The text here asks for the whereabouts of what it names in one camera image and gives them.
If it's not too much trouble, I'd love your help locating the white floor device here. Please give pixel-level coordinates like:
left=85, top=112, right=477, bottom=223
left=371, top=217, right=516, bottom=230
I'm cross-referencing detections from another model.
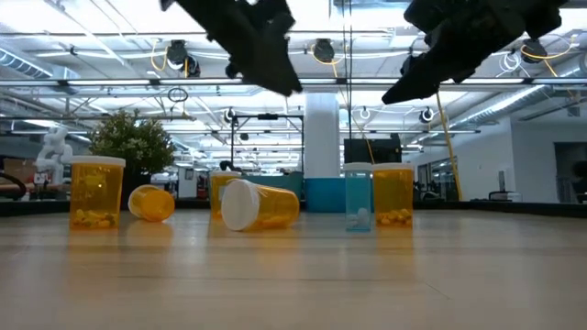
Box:
left=487, top=169, right=524, bottom=203

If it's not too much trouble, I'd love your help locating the white robot figure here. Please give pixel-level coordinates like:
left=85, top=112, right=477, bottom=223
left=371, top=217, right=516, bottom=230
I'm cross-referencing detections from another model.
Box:
left=34, top=126, right=74, bottom=187

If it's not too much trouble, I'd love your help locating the black frame rig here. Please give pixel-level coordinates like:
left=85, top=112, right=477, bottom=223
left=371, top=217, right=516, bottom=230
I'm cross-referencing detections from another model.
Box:
left=228, top=113, right=305, bottom=178

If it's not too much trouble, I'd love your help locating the blue plastic bin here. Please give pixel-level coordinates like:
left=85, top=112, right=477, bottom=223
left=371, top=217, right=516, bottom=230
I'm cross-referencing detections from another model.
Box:
left=304, top=177, right=348, bottom=214

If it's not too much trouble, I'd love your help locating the orange pill bottle white cap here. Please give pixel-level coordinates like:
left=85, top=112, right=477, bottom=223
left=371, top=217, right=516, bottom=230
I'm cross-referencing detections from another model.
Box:
left=220, top=178, right=301, bottom=233
left=371, top=162, right=415, bottom=229
left=208, top=170, right=243, bottom=220
left=68, top=155, right=127, bottom=230
left=127, top=183, right=176, bottom=224

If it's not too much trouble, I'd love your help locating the potted green plant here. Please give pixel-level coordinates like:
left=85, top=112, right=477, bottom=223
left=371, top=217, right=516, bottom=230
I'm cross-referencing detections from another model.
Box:
left=87, top=108, right=178, bottom=212

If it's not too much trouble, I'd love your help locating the small blue pill bottle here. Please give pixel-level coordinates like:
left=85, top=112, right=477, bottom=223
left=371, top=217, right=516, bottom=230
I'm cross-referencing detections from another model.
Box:
left=343, top=161, right=374, bottom=233

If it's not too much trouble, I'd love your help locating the white round pillar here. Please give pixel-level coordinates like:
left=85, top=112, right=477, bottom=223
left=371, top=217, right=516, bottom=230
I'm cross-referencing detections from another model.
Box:
left=304, top=93, right=341, bottom=180

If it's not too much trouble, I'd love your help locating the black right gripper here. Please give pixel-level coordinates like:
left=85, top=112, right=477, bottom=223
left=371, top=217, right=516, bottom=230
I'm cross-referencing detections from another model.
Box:
left=382, top=0, right=563, bottom=105

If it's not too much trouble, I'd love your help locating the yellow hanging cable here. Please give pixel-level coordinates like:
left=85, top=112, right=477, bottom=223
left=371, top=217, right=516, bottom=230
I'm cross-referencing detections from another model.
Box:
left=433, top=89, right=464, bottom=202

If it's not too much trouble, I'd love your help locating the black aluminium table frame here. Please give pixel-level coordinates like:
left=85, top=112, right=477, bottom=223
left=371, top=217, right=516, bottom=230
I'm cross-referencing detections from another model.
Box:
left=0, top=199, right=587, bottom=218

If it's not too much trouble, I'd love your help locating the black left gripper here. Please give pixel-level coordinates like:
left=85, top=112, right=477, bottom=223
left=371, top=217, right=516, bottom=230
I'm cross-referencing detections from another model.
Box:
left=160, top=0, right=304, bottom=97

